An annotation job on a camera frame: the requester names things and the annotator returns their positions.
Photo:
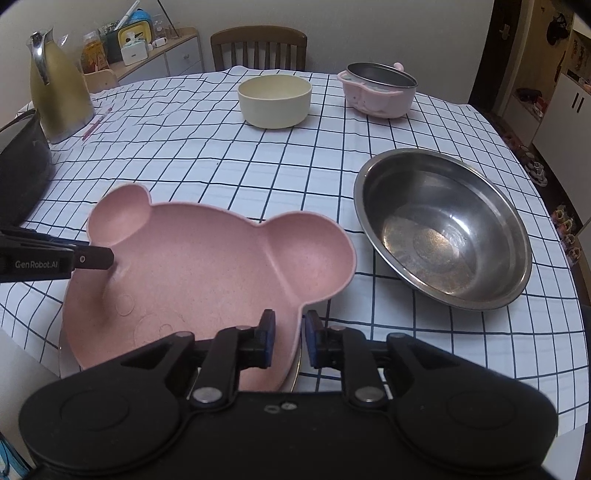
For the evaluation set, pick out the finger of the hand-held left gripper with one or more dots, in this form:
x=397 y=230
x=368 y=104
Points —
x=94 y=258

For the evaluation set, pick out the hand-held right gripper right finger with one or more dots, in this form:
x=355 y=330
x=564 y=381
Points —
x=311 y=339

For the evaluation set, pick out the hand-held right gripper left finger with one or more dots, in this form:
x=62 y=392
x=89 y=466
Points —
x=267 y=339

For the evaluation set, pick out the large white plate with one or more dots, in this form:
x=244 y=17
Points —
x=295 y=374

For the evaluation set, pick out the pink bear-shaped plate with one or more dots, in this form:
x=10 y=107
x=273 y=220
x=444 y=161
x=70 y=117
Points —
x=194 y=277

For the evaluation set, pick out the stainless steel bowl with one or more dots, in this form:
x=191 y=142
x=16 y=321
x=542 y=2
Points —
x=438 y=230

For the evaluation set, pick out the cream bowl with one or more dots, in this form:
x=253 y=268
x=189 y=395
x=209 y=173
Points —
x=274 y=108

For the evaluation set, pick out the pink pot with steel inside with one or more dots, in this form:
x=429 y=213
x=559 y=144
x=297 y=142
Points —
x=378 y=101

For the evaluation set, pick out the black cooking pot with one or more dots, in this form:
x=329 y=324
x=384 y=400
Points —
x=23 y=170

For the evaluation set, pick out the pink pen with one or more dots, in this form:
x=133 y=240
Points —
x=98 y=121

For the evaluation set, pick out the black white checked tablecloth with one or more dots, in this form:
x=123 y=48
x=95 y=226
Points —
x=207 y=152

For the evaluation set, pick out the gold thermos jug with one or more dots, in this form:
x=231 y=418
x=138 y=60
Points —
x=57 y=92

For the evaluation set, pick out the light wooden chair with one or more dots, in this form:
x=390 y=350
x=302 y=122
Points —
x=101 y=81

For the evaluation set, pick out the blue striped fabric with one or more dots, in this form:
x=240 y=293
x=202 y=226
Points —
x=11 y=459

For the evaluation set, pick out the orange drink bottle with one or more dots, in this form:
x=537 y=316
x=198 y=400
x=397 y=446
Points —
x=93 y=55

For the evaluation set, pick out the small white box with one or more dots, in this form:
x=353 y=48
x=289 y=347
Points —
x=134 y=55

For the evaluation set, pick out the wooden sideboard with white drawers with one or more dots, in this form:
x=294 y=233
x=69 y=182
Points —
x=180 y=55

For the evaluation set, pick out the small white charger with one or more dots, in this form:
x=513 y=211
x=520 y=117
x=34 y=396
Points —
x=159 y=43

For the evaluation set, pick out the yellow black storage container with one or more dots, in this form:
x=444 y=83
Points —
x=138 y=34

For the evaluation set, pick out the glass reed diffuser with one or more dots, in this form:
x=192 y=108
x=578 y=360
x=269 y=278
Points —
x=166 y=27

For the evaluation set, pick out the blue round toy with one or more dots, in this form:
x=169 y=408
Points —
x=141 y=18

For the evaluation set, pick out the white stick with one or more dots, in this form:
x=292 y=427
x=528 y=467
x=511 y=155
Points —
x=127 y=16

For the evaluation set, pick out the brown wooden chair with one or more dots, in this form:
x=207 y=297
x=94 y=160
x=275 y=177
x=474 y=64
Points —
x=258 y=39

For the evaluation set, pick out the small colourful shoe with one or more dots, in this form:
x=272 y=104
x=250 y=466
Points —
x=562 y=213
x=576 y=254
x=567 y=227
x=571 y=241

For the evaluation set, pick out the grey sneakers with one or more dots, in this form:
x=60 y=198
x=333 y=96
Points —
x=538 y=168

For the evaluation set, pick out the shoe bench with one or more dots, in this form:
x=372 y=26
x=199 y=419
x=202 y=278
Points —
x=524 y=110

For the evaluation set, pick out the dark entrance door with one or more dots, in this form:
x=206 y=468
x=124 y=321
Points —
x=489 y=50

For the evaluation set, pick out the white floor cabinet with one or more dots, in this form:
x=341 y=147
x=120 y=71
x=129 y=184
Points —
x=568 y=106

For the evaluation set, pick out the black hanging bag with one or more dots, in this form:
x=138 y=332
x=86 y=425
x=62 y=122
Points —
x=559 y=27

